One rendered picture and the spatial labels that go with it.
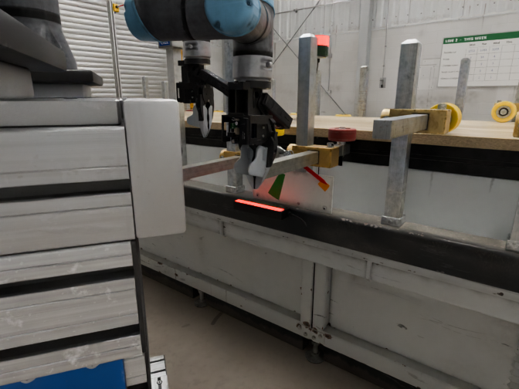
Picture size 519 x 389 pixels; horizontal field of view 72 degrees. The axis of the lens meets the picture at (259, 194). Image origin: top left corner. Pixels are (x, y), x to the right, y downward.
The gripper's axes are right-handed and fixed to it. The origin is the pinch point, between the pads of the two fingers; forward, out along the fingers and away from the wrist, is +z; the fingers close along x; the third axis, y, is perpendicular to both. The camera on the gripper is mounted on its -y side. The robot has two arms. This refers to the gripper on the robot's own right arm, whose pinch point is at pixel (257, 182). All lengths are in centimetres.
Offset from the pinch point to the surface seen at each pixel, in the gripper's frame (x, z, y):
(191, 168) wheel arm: -23.5, 0.3, -3.1
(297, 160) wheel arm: 1.5, -3.3, -13.6
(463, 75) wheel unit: 16, -31, -133
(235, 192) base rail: -27.2, 11.1, -24.6
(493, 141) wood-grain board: 38, -8, -45
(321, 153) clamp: 2.4, -3.9, -23.9
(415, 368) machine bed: 27, 64, -49
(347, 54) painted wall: -320, -136, -767
